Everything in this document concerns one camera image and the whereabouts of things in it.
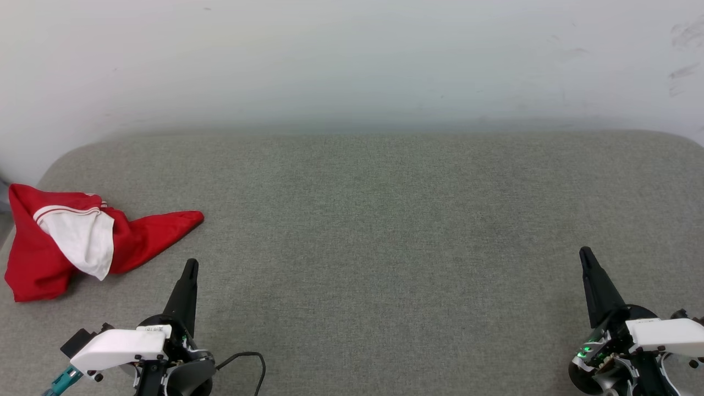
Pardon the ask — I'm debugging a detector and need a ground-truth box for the left camera cable teal plug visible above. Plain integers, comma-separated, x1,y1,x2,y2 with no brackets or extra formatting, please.
42,365,84,396

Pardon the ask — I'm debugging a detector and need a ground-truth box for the grey fabric sofa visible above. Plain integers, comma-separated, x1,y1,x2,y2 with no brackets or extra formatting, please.
0,129,704,396

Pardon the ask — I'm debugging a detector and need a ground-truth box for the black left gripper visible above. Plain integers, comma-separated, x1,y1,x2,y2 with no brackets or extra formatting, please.
135,258,216,396

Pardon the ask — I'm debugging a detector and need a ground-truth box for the red white Bulls jersey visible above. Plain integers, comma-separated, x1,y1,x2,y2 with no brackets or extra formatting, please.
4,183,205,303

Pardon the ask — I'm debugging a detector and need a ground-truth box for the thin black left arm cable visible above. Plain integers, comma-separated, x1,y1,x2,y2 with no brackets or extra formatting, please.
214,351,268,396

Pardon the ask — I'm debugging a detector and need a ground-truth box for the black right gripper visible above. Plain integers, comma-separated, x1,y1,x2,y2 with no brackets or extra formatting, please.
569,246,661,396

